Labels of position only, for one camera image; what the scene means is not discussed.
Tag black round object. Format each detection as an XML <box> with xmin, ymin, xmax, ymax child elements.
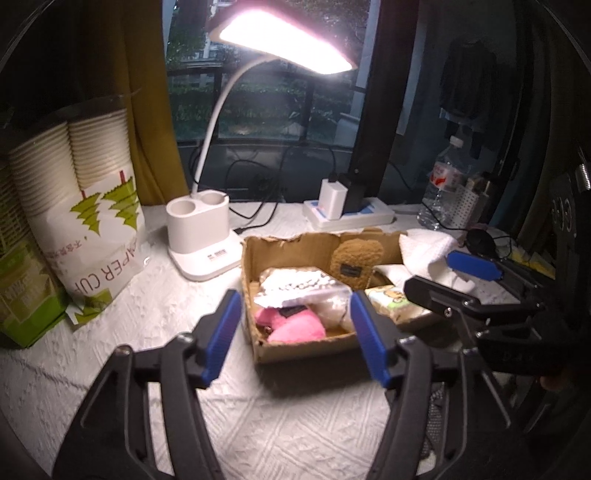
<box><xmin>464</xmin><ymin>227</ymin><xmax>502</xmax><ymax>260</ymax></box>

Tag tree print paper cup pack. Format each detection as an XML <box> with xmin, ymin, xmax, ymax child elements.
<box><xmin>7</xmin><ymin>108</ymin><xmax>148</xmax><ymax>325</ymax></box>

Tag brown plush bear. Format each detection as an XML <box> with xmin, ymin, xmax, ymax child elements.
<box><xmin>329</xmin><ymin>239</ymin><xmax>386</xmax><ymax>292</ymax></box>

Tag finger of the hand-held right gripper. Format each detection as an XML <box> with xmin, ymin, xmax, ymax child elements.
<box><xmin>446</xmin><ymin>250</ymin><xmax>546</xmax><ymax>297</ymax></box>
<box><xmin>403</xmin><ymin>275</ymin><xmax>546</xmax><ymax>334</ymax></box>

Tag clear bag of cotton balls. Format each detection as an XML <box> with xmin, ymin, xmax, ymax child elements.
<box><xmin>314</xmin><ymin>295</ymin><xmax>354</xmax><ymax>333</ymax></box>

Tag yellow plastic packet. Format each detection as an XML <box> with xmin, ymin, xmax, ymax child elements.
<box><xmin>512</xmin><ymin>244</ymin><xmax>556</xmax><ymax>278</ymax></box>

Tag black cable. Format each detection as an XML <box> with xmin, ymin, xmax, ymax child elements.
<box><xmin>226</xmin><ymin>159</ymin><xmax>283</xmax><ymax>232</ymax></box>

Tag pink plush toy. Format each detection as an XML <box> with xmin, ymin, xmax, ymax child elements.
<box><xmin>255</xmin><ymin>305</ymin><xmax>327</xmax><ymax>345</ymax></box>

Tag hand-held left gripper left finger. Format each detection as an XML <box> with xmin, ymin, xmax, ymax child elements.
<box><xmin>53</xmin><ymin>289</ymin><xmax>245</xmax><ymax>480</ymax></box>

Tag white knit sock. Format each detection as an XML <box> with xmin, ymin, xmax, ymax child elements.
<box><xmin>374</xmin><ymin>228</ymin><xmax>477</xmax><ymax>295</ymax></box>

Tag white power strip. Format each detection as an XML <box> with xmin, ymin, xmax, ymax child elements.
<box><xmin>303</xmin><ymin>198</ymin><xmax>397</xmax><ymax>232</ymax></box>

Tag clear bag of cotton swabs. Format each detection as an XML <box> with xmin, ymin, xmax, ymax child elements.
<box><xmin>253</xmin><ymin>268</ymin><xmax>353</xmax><ymax>308</ymax></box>

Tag white charger plug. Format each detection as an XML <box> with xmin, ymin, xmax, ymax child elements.
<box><xmin>320</xmin><ymin>180</ymin><xmax>348</xmax><ymax>220</ymax></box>

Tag white perforated holder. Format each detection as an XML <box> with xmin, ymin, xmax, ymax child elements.
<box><xmin>455</xmin><ymin>175</ymin><xmax>493</xmax><ymax>230</ymax></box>

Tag white desk lamp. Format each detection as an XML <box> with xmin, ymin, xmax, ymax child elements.
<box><xmin>166</xmin><ymin>0</ymin><xmax>359</xmax><ymax>282</ymax></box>

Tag white textured tablecloth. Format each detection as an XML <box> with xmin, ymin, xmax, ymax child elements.
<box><xmin>0</xmin><ymin>203</ymin><xmax>522</xmax><ymax>480</ymax></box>

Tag clear water bottle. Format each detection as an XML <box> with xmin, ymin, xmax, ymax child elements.
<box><xmin>418</xmin><ymin>136</ymin><xmax>474</xmax><ymax>232</ymax></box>

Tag dark hanging clothes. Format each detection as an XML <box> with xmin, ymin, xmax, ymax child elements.
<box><xmin>438</xmin><ymin>37</ymin><xmax>502</xmax><ymax>158</ymax></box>

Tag cardboard box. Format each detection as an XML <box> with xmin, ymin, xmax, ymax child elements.
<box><xmin>241</xmin><ymin>228</ymin><xmax>459</xmax><ymax>366</ymax></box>

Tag green tissue packet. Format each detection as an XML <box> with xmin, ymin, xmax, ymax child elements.
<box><xmin>365</xmin><ymin>285</ymin><xmax>433</xmax><ymax>324</ymax></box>

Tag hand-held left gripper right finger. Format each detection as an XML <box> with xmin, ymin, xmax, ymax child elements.
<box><xmin>349</xmin><ymin>291</ymin><xmax>514</xmax><ymax>480</ymax></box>

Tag black charger plug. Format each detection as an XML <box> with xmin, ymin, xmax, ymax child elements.
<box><xmin>342</xmin><ymin>173</ymin><xmax>366</xmax><ymax>213</ymax></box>

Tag yellow curtain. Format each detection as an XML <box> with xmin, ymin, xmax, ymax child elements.
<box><xmin>117</xmin><ymin>0</ymin><xmax>190</xmax><ymax>206</ymax></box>

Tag green paper cup pack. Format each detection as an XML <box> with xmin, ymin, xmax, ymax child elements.
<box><xmin>0</xmin><ymin>152</ymin><xmax>71</xmax><ymax>350</ymax></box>

